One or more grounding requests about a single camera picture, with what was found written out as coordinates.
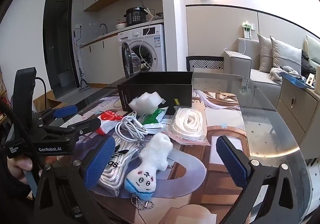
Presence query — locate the beige sofa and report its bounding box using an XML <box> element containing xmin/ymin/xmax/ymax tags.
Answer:
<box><xmin>223</xmin><ymin>37</ymin><xmax>320</xmax><ymax>105</ymax></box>

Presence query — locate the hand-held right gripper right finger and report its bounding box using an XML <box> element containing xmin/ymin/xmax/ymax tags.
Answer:
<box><xmin>216</xmin><ymin>136</ymin><xmax>304</xmax><ymax>224</ymax></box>

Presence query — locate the white power strip cable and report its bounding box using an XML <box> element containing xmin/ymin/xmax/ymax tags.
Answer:
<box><xmin>224</xmin><ymin>38</ymin><xmax>247</xmax><ymax>55</ymax></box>

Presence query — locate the white wall power strip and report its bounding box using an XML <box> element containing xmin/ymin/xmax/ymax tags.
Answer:
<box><xmin>241</xmin><ymin>21</ymin><xmax>255</xmax><ymax>40</ymax></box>

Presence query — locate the pale green pillow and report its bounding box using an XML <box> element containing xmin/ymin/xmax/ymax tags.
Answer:
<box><xmin>302</xmin><ymin>35</ymin><xmax>320</xmax><ymax>60</ymax></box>

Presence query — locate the white foam block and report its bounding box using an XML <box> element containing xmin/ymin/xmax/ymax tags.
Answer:
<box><xmin>129</xmin><ymin>92</ymin><xmax>166</xmax><ymax>115</ymax></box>

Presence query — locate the white kitchen counter cabinet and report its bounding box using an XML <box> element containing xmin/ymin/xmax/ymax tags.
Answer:
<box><xmin>80</xmin><ymin>37</ymin><xmax>120</xmax><ymax>87</ymax></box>

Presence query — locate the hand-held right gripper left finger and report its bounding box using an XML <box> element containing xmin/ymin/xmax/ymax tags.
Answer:
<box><xmin>34</xmin><ymin>136</ymin><xmax>117</xmax><ymax>224</ymax></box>

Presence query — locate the white hanging charger cable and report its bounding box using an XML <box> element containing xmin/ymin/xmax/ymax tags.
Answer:
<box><xmin>139</xmin><ymin>8</ymin><xmax>155</xmax><ymax>70</ymax></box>

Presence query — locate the white washing machine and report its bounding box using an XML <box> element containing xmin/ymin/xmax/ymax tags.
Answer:
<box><xmin>117</xmin><ymin>24</ymin><xmax>167</xmax><ymax>77</ymax></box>

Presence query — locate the dark glass door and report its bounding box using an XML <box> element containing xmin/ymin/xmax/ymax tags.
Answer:
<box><xmin>42</xmin><ymin>0</ymin><xmax>77</xmax><ymax>90</ymax></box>

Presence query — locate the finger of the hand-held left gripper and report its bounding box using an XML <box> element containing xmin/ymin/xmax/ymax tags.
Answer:
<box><xmin>37</xmin><ymin>117</ymin><xmax>102</xmax><ymax>138</ymax></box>
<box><xmin>37</xmin><ymin>105</ymin><xmax>78</xmax><ymax>125</ymax></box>

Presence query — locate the bagged white cord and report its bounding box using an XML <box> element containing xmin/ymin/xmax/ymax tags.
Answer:
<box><xmin>166</xmin><ymin>106</ymin><xmax>211</xmax><ymax>146</ymax></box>

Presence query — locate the white bin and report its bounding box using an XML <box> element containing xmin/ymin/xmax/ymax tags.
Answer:
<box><xmin>58</xmin><ymin>69</ymin><xmax>72</xmax><ymax>87</ymax></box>

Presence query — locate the white plush keychain toy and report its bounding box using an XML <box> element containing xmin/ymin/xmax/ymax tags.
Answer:
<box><xmin>124</xmin><ymin>132</ymin><xmax>173</xmax><ymax>211</ymax></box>

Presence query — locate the printed table mat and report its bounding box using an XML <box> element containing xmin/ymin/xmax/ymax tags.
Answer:
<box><xmin>50</xmin><ymin>89</ymin><xmax>247</xmax><ymax>224</ymax></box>

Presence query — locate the open cardboard box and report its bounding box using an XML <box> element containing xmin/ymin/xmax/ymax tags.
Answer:
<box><xmin>32</xmin><ymin>89</ymin><xmax>68</xmax><ymax>110</ymax></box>

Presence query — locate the mop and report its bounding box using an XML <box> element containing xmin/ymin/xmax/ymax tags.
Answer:
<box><xmin>73</xmin><ymin>31</ymin><xmax>90</xmax><ymax>93</ymax></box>

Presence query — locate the grey pillow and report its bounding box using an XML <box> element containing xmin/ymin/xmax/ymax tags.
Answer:
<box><xmin>257</xmin><ymin>34</ymin><xmax>275</xmax><ymax>73</ymax></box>
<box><xmin>269</xmin><ymin>36</ymin><xmax>303</xmax><ymax>75</ymax></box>

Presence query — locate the grey fluffy throw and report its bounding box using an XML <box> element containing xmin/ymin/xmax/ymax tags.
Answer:
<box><xmin>269</xmin><ymin>65</ymin><xmax>299</xmax><ymax>82</ymax></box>

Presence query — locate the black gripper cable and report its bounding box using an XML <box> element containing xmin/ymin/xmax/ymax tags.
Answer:
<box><xmin>35</xmin><ymin>77</ymin><xmax>48</xmax><ymax>110</ymax></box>

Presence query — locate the red and white packet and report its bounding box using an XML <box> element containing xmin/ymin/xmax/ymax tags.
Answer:
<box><xmin>96</xmin><ymin>110</ymin><xmax>125</xmax><ymax>136</ymax></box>

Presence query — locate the black pressure cooker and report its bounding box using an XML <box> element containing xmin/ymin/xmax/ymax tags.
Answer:
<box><xmin>124</xmin><ymin>7</ymin><xmax>148</xmax><ymax>27</ymax></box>

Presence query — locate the chair with patterned back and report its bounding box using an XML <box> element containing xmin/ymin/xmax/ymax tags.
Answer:
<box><xmin>186</xmin><ymin>56</ymin><xmax>225</xmax><ymax>73</ymax></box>

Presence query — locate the black clothing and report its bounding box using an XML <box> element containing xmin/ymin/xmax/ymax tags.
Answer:
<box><xmin>300</xmin><ymin>51</ymin><xmax>317</xmax><ymax>77</ymax></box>

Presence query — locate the green and white packet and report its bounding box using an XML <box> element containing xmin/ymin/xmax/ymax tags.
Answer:
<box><xmin>139</xmin><ymin>107</ymin><xmax>169</xmax><ymax>126</ymax></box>

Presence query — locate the person's left hand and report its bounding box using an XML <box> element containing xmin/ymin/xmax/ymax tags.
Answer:
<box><xmin>7</xmin><ymin>157</ymin><xmax>43</xmax><ymax>184</ymax></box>

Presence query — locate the blue plastic bag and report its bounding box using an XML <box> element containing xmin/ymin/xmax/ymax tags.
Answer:
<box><xmin>280</xmin><ymin>72</ymin><xmax>309</xmax><ymax>88</ymax></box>

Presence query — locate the black cardboard box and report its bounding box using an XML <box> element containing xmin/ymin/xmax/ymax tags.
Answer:
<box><xmin>117</xmin><ymin>72</ymin><xmax>194</xmax><ymax>116</ymax></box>

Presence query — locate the bagged white laces black logo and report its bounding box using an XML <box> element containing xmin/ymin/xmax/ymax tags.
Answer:
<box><xmin>97</xmin><ymin>134</ymin><xmax>145</xmax><ymax>197</ymax></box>

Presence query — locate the beige side cabinet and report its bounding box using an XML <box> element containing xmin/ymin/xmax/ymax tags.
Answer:
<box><xmin>275</xmin><ymin>74</ymin><xmax>320</xmax><ymax>160</ymax></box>

